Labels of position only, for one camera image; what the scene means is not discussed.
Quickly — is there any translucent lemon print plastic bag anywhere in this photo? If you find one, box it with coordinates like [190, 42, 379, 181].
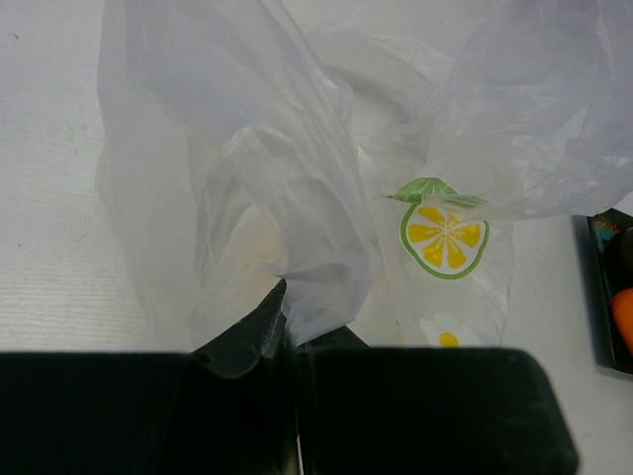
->
[97, 1, 632, 350]

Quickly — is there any orange fake fruit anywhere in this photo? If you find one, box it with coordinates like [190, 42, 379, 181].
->
[611, 288, 633, 353]

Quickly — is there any black teal square plate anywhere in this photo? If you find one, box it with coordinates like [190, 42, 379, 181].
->
[573, 209, 632, 375]

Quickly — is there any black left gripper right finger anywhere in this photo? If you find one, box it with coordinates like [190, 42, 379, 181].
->
[296, 328, 580, 474]

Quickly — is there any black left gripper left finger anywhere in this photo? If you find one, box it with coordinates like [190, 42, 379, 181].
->
[1, 282, 299, 474]

